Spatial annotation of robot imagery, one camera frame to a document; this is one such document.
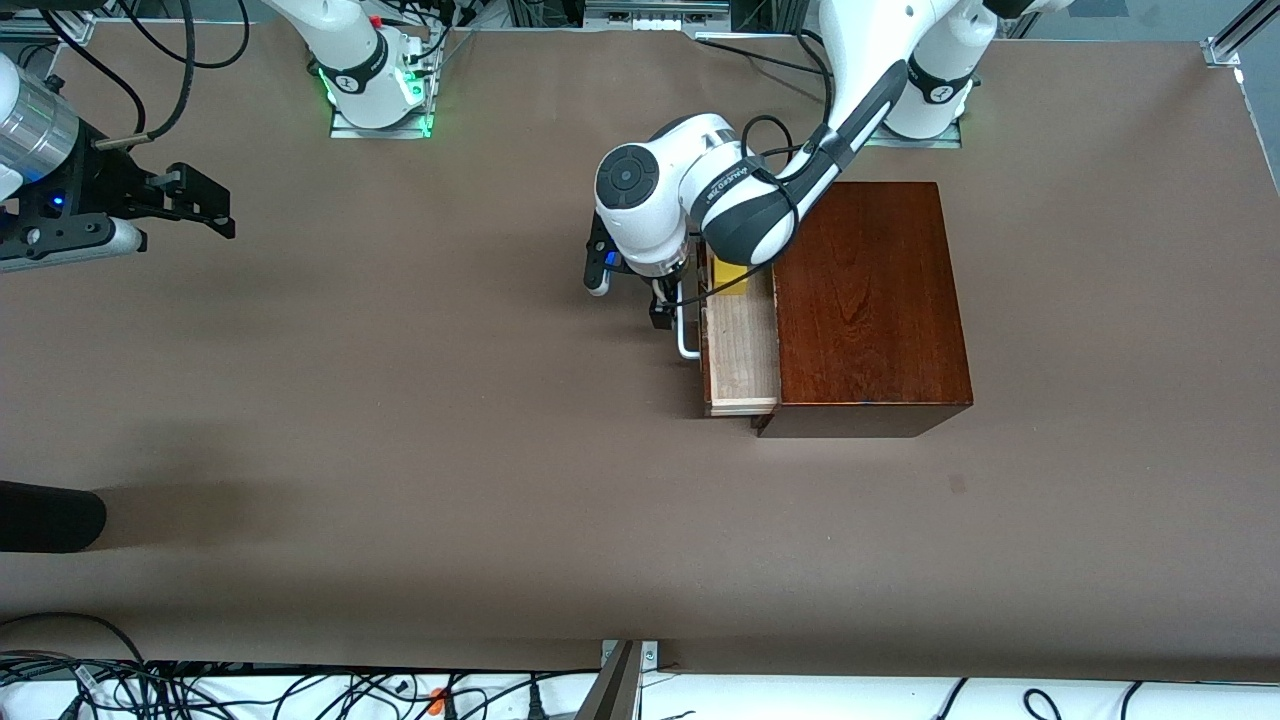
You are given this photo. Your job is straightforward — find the black rounded object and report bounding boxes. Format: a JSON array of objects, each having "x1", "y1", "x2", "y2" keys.
[{"x1": 0, "y1": 481, "x2": 108, "y2": 554}]

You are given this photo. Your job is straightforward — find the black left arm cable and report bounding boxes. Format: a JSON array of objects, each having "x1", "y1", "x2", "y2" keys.
[{"x1": 672, "y1": 115, "x2": 833, "y2": 306}]

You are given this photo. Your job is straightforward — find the dark brown wooden cabinet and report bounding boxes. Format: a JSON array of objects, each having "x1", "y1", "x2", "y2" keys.
[{"x1": 752, "y1": 181, "x2": 974, "y2": 439}]

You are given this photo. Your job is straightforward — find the yellow cube block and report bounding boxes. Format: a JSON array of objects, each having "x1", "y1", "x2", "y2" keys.
[{"x1": 711, "y1": 260, "x2": 763, "y2": 299}]

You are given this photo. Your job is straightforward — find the black cable on table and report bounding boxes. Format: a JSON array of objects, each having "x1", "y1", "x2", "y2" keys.
[{"x1": 693, "y1": 30, "x2": 831, "y2": 81}]

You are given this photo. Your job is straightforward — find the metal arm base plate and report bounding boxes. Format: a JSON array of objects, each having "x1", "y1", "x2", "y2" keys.
[
  {"x1": 865, "y1": 115, "x2": 963, "y2": 149},
  {"x1": 330, "y1": 95, "x2": 433, "y2": 139}
]

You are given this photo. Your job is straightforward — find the white power strip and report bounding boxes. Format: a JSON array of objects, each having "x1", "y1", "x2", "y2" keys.
[{"x1": 583, "y1": 0, "x2": 733, "y2": 33}]

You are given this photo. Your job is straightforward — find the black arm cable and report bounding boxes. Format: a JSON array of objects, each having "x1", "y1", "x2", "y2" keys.
[
  {"x1": 672, "y1": 115, "x2": 833, "y2": 306},
  {"x1": 35, "y1": 0, "x2": 196, "y2": 153}
]

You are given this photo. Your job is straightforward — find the grey metal bracket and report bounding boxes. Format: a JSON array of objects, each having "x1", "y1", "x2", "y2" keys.
[{"x1": 575, "y1": 640, "x2": 661, "y2": 720}]

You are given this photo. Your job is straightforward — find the wooden drawer with white handle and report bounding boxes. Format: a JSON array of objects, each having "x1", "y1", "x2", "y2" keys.
[{"x1": 676, "y1": 245, "x2": 782, "y2": 418}]

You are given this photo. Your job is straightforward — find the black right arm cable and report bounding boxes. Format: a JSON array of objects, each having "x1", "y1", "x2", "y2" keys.
[{"x1": 35, "y1": 0, "x2": 196, "y2": 153}]

